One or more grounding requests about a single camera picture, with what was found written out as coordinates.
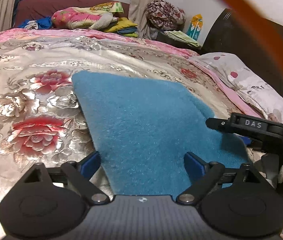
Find teal knit sweater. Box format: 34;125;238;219
72;71;248;197

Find blue clothes pile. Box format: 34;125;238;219
18;17;52;30

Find white patterned pillow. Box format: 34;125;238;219
190;53;283;124

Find floral satin bedspread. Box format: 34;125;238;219
0;28;265;230

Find dark wooden headboard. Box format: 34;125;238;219
201;9;283;97

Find yellow blue carton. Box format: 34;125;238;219
186;14;203;41

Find light green folded cloth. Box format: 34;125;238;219
164;30;201;48

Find dark floral bundle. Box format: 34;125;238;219
145;0;186;30

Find yellow green folded cloths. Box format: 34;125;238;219
103;17;139;38

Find maroon sofa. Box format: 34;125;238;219
13;0;131;28

